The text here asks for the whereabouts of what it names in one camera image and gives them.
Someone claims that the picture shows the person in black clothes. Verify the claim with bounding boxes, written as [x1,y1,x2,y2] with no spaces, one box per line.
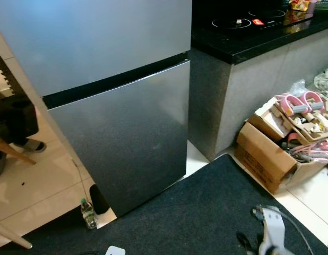
[0,95,47,179]

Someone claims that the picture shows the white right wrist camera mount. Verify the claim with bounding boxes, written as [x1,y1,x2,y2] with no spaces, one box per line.
[253,206,288,255]

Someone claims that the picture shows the large printed cardboard box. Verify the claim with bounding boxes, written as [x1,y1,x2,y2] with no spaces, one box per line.
[234,96,328,194]

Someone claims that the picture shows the clear plastic bag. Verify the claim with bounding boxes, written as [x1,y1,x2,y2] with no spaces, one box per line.
[289,80,313,99]

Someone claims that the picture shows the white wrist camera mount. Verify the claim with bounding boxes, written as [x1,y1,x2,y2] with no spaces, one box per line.
[253,206,288,255]
[106,245,126,255]

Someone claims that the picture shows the black induction cooktop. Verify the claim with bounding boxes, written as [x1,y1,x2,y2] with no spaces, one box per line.
[206,4,315,33]

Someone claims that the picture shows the black stone counter top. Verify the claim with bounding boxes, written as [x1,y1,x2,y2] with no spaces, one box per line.
[191,0,328,65]

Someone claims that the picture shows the grey green crumpled cloth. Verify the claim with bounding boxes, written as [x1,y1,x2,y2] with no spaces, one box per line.
[313,65,328,99]

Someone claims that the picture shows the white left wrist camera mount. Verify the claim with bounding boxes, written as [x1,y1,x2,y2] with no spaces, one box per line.
[106,245,126,255]

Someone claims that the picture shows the yellow red snack bag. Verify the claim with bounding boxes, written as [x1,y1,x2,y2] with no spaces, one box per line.
[288,0,312,12]

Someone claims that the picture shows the green label plastic bottle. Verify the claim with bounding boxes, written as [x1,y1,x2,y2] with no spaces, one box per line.
[81,198,97,230]

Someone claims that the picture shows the pink grey pedal puller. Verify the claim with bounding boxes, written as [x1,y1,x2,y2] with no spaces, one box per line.
[275,90,326,115]

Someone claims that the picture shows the pink elastic tubes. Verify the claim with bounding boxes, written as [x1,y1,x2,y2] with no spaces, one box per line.
[290,141,328,164]

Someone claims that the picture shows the dark grey floor mat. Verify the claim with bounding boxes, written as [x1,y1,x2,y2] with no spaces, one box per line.
[0,154,328,255]

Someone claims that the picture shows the flat cardboard tray with scraps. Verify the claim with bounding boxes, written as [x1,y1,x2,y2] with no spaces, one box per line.
[274,98,328,144]

